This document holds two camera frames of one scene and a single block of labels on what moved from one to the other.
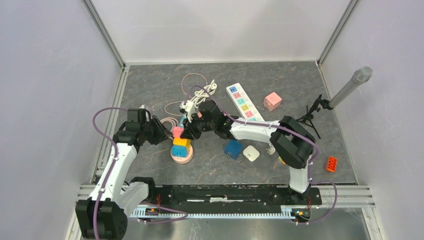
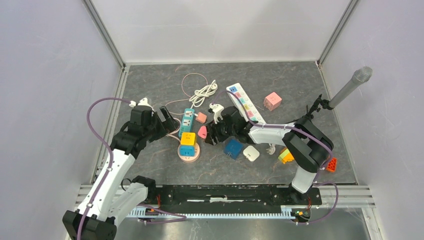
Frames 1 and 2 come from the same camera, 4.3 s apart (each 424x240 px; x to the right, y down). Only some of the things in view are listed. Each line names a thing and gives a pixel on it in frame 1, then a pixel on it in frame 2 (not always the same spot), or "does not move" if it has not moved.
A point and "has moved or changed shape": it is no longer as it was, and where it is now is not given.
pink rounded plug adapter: [177, 131] has moved or changed shape
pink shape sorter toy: [183, 160] -> [190, 159]
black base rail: [233, 195] does not move
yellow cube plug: [181, 141] has moved or changed shape
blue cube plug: [234, 148] does not move
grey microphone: [361, 76] does not move
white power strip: [242, 103] does not move
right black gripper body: [197, 126] -> [222, 130]
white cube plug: [251, 153] does not move
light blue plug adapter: [179, 151] -> [187, 150]
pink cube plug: [272, 101] does not move
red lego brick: [331, 164] does not move
